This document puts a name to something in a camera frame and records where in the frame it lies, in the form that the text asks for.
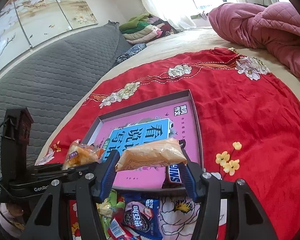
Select rice cracker snack pack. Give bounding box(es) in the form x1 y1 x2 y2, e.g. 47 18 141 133
62 140 104 170

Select green milk candy pack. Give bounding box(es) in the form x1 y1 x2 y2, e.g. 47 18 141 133
97 190 126 226

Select red wafer snack bar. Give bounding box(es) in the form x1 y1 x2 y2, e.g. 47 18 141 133
108 218 135 240

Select Snickers chocolate bar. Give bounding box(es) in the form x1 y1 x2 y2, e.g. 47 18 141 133
162 138 187 189

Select blue Oreo cookie pack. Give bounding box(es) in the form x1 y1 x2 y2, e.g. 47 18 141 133
122 192 162 239

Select orange wafer biscuit pack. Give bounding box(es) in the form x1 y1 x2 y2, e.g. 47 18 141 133
115 138 187 172

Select red floral cloth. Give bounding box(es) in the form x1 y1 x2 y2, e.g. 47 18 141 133
42 48 300 239

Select grey cardboard box tray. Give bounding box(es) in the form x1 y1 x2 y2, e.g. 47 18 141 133
81 89 204 196

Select dark patterned pillow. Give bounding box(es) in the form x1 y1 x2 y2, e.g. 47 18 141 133
116 43 147 64

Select folded clothes stack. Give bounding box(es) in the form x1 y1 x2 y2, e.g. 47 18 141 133
119 13 180 44

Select beige bed sheet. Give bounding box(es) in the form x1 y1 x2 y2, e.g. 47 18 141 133
35 27 300 165

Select pink quilted blanket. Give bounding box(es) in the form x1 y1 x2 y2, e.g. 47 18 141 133
208 2 300 78

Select wall painting panels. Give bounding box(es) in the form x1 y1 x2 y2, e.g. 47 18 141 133
0 0 98 71

